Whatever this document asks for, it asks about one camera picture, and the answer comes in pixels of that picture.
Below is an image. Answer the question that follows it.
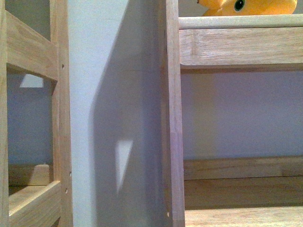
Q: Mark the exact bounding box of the yellow plush toy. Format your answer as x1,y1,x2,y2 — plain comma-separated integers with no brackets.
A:
197,0,297,17

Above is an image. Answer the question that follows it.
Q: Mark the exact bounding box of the right wooden shelf unit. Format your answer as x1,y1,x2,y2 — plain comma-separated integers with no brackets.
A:
158,0,303,227

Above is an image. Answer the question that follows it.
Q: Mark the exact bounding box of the wooden shelf unit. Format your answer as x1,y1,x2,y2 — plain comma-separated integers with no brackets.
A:
158,0,303,227
0,0,73,227

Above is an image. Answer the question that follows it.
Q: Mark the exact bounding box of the left wooden shelf unit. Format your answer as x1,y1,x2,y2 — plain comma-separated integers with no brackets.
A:
0,0,73,227

